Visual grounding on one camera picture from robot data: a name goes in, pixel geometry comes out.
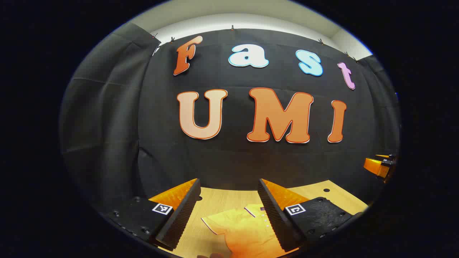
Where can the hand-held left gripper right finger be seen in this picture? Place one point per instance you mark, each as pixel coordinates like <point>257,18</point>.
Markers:
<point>274,218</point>

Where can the orange T-shirt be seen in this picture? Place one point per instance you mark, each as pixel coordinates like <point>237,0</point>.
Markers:
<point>244,233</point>

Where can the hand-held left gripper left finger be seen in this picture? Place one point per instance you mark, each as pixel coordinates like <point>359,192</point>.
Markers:
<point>179,218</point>

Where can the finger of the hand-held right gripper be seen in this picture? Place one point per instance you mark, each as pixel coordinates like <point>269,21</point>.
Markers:
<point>374,166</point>
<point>384,156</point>

